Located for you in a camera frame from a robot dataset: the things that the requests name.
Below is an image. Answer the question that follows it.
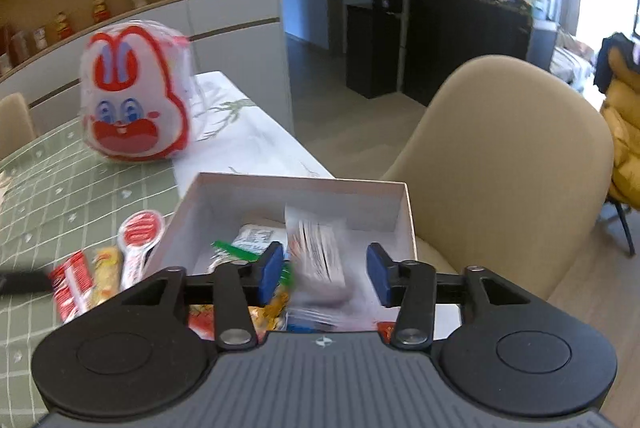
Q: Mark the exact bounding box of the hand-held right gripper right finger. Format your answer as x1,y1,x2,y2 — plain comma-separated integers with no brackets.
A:
366,243,546,350

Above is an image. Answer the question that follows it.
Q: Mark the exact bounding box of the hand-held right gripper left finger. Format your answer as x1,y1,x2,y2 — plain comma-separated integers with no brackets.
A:
107,242,284,350

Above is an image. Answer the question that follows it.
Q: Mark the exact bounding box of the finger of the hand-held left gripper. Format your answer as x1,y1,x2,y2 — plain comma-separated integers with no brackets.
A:
0,270,54,295

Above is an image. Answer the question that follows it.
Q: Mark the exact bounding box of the white printed snack packet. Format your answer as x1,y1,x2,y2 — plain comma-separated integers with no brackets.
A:
234,223,289,260

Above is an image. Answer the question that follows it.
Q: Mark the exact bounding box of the green snack wrapper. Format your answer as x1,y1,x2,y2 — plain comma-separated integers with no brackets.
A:
210,240,294,285

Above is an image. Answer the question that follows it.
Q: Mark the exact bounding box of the red white striped packet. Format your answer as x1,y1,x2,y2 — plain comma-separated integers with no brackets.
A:
49,250,97,324

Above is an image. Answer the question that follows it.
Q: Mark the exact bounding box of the clear snack bar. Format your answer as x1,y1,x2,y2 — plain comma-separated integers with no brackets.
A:
284,205,349,296

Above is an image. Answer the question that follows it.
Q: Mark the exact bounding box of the blue white snack packet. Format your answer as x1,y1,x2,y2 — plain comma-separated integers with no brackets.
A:
286,307,351,334

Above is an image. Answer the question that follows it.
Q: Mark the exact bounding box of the yellow snack bar packet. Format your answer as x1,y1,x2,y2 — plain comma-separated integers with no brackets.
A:
92,245,125,307

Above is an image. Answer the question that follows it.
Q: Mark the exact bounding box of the pink cardboard box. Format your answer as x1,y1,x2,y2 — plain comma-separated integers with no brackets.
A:
144,172,418,341

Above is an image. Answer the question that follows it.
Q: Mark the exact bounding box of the red yellow cartoon snack packet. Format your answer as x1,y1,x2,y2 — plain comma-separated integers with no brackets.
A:
189,287,292,340

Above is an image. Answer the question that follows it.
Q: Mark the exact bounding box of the red round spoon-shaped packet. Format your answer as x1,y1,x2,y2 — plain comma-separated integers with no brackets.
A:
117,209,165,290

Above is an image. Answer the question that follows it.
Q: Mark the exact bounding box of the green checked tablecloth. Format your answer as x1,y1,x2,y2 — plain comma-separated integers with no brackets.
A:
0,125,201,428

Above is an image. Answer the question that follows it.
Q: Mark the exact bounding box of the beige dining chair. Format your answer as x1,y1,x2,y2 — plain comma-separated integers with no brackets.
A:
379,55,616,305
0,92,37,150

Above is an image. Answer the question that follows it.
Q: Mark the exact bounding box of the white red rabbit face bag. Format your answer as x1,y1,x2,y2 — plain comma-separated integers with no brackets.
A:
80,20,194,165

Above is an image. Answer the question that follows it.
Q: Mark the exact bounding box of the black water dispenser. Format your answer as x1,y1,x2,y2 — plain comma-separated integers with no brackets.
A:
346,0,405,100

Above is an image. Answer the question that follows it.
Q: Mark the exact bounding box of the black tall cabinet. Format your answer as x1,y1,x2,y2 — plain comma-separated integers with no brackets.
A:
404,0,534,107

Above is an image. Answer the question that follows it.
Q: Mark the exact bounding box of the yellow lounge chair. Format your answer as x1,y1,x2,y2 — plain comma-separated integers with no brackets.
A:
597,58,640,257

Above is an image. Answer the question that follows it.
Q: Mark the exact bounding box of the pale striped cloth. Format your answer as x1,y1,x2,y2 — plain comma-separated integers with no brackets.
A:
550,30,597,85

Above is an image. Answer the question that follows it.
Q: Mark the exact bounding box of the dark jacket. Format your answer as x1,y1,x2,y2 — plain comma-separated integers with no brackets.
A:
594,33,640,90

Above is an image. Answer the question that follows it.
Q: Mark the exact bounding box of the white beige wall cabinet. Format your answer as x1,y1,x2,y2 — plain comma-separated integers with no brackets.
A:
0,0,294,145

